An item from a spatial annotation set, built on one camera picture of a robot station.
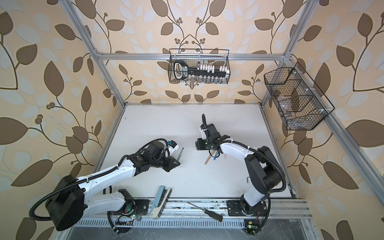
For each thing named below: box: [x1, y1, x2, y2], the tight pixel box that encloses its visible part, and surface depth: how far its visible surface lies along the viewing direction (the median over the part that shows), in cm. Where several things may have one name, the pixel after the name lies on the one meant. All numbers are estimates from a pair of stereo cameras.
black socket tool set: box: [173, 60, 230, 81], surface depth 85 cm
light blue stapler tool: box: [150, 186, 172, 219], surface depth 75 cm
